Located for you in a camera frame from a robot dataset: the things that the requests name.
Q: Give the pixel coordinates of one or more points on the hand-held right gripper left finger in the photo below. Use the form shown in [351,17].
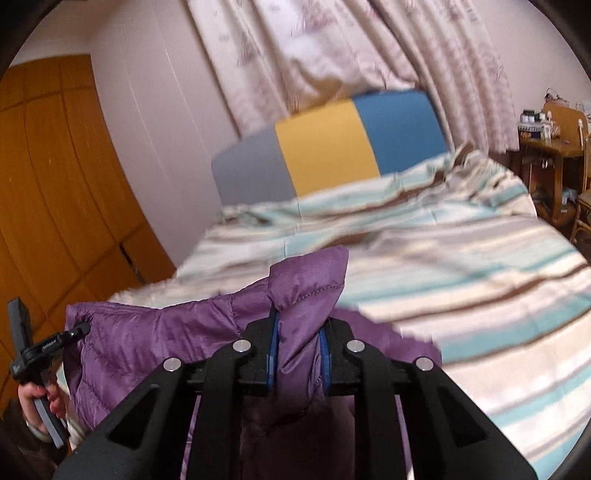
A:
[272,350]

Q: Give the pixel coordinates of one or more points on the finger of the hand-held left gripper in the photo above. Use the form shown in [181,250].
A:
[78,332]

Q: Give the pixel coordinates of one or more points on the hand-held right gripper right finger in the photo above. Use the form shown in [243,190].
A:
[324,355]

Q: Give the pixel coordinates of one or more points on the purple quilted jacket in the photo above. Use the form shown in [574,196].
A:
[152,332]

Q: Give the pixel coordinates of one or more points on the person's left forearm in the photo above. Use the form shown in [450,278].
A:
[27,454]

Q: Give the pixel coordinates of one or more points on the person's left hand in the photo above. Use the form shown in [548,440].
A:
[27,401]

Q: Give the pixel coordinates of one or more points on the wooden wardrobe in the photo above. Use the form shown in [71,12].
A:
[60,184]

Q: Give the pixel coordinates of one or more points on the striped bed blanket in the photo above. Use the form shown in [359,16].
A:
[461,277]

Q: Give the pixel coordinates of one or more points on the grey yellow blue headboard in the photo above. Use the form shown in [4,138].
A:
[323,143]

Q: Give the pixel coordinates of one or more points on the wooden desk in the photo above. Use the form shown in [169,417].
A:
[554,150]

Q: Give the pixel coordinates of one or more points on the ship print curtain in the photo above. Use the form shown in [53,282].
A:
[346,46]

